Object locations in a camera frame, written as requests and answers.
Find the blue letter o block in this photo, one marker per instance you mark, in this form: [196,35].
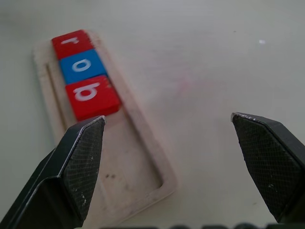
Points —
[83,66]

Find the red letter r block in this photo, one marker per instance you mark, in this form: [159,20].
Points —
[71,44]

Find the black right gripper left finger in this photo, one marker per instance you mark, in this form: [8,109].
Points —
[71,171]

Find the pale wooden letter tray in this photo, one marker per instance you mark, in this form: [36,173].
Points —
[133,152]

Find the red letter b block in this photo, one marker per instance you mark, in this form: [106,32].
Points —
[91,95]

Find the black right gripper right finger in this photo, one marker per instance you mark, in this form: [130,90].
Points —
[269,162]

